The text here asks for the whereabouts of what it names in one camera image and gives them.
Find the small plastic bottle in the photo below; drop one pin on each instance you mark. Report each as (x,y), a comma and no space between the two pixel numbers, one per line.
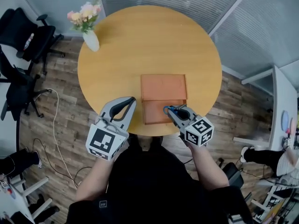
(28,42)

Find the white metal rack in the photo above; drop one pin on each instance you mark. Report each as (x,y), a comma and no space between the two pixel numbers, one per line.
(271,199)

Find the pink and yellow flower bouquet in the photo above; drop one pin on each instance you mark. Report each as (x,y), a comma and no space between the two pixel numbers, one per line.
(84,14)

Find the orange wooden drawer box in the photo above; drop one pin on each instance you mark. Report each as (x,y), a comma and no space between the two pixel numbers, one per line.
(161,87)

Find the person's black clothing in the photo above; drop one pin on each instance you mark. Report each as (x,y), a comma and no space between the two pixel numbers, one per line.
(149,185)

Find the black office chair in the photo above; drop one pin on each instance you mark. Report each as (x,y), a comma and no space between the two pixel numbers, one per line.
(17,92)
(30,38)

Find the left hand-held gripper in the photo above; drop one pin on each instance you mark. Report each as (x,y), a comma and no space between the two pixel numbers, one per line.
(102,141)

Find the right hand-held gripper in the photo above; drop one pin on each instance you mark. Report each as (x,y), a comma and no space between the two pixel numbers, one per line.
(199,132)

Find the white ceramic vase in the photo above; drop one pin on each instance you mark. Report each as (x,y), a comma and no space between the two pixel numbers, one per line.
(91,41)

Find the pink round disc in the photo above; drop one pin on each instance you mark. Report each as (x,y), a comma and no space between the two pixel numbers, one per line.
(293,126)

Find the light blue round disc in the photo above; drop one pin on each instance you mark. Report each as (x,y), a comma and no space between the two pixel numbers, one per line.
(284,121)

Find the white desk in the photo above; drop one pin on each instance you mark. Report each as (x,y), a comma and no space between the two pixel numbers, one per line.
(281,94)
(14,202)

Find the person's right forearm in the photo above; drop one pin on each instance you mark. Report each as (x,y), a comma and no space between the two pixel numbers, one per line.
(209,169)

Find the person's left forearm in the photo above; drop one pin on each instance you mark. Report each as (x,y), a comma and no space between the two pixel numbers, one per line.
(93,181)

